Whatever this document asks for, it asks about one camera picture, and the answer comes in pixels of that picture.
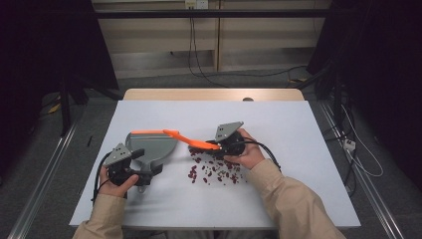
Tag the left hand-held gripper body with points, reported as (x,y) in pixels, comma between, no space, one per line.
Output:
(116,156)

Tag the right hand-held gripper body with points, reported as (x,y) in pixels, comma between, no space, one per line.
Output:
(227,131)

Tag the grey dustpan with orange rim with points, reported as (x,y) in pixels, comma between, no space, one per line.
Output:
(152,147)

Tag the orange brush with grey bristles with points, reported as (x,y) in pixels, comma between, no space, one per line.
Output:
(195,142)

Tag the scatter of red kidney beans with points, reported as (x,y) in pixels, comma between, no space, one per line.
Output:
(193,172)

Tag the person's right hand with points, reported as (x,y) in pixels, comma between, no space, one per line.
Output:
(252,154)

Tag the person's left hand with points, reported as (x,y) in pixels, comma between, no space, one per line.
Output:
(114,189)

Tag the wooden table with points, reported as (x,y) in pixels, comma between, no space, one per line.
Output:
(199,94)

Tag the white table sheet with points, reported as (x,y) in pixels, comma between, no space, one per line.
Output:
(199,205)

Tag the black metal stand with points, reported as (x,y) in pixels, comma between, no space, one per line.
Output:
(65,109)

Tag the black horizontal bar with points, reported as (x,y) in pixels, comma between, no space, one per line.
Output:
(215,13)

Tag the white power adapter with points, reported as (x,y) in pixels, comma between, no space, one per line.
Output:
(349,144)

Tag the black curtain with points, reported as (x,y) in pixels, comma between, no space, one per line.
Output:
(381,66)
(40,49)

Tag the metal floor rail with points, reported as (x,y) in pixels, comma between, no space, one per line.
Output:
(368,192)
(40,186)

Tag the white wall socket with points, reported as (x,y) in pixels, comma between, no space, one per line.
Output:
(196,4)

